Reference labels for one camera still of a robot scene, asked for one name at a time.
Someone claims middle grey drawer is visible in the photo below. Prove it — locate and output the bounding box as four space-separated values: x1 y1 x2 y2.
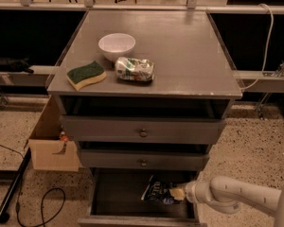
78 149 209 171

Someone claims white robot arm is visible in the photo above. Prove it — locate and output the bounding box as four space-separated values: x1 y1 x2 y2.
169 176 284 227

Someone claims white hanging cable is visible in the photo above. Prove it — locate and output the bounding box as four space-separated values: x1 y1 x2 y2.
241 3 275 91

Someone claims green white chip bag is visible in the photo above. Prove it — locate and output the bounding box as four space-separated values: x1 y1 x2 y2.
115 57 154 82

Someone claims black object on ledge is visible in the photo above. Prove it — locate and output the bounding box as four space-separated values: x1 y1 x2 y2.
0 57 34 74

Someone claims white bowl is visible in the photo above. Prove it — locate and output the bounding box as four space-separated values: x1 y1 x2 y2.
98 33 135 62

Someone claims blue chip bag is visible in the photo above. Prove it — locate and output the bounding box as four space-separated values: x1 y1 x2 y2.
141 175 184 204

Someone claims top grey drawer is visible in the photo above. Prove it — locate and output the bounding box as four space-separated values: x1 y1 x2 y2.
62 115 225 145

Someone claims green yellow sponge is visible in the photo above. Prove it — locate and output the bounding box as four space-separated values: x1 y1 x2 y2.
66 61 106 91

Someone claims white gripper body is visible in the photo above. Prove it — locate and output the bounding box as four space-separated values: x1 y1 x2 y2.
185 181 212 203

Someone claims orange item in box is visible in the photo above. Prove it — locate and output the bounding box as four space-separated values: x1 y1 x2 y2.
60 131 69 142

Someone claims grey drawer cabinet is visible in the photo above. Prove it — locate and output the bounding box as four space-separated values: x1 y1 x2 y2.
46 9 243 227

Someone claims cardboard box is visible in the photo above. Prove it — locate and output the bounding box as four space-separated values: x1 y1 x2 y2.
28 97 80 172

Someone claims black bar on floor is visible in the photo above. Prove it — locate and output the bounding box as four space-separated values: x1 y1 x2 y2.
0 149 31 224

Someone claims bottom grey drawer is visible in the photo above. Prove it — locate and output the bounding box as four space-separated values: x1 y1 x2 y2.
78 168 207 227

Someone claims grey drawer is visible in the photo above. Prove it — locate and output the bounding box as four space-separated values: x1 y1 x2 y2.
62 115 225 145
78 168 207 227
78 149 209 171

